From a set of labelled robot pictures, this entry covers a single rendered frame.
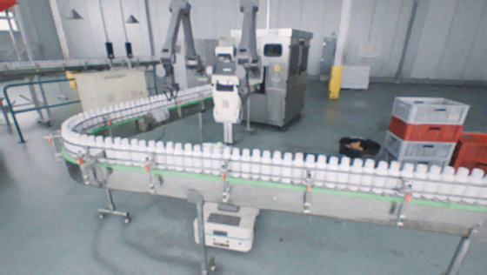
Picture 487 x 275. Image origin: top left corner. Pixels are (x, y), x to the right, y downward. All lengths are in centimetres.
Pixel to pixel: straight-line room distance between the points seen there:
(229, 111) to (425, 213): 136
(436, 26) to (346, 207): 1351
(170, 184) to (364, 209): 111
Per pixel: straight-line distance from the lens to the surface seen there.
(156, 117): 268
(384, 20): 1381
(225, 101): 184
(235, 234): 214
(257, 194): 137
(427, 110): 335
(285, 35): 476
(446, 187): 152
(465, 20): 1510
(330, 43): 1324
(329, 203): 139
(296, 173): 131
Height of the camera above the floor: 171
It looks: 22 degrees down
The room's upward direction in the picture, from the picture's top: 1 degrees clockwise
